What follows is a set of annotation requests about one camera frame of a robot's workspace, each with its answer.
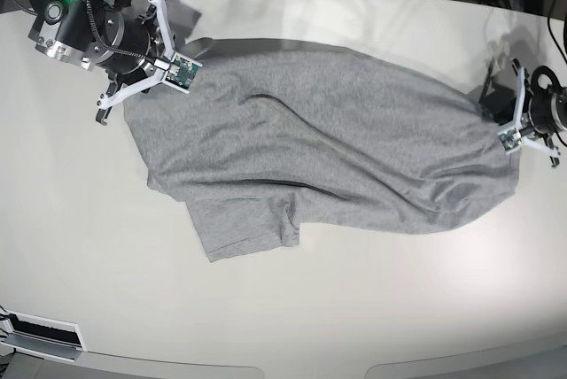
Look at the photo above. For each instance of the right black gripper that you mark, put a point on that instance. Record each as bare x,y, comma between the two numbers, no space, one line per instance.
128,46

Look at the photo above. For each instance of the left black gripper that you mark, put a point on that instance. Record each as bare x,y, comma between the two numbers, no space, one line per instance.
547,110

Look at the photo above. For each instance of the grey t-shirt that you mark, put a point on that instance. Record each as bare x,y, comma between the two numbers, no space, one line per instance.
267,141

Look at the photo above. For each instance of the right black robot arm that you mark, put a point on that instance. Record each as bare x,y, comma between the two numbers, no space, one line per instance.
66,30

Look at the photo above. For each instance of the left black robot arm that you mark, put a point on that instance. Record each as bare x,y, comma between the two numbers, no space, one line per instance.
554,12

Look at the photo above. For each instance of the white cable tray box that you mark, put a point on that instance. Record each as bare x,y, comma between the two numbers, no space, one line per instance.
42,337

